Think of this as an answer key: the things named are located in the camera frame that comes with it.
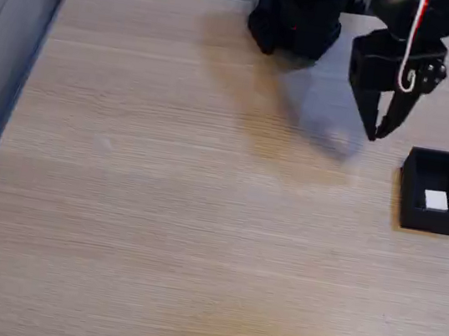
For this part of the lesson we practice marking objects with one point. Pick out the black open box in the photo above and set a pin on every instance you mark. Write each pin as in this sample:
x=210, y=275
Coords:
x=432, y=220

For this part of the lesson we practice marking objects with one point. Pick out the white cube block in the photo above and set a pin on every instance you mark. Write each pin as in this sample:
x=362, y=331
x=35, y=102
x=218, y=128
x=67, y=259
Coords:
x=436, y=200

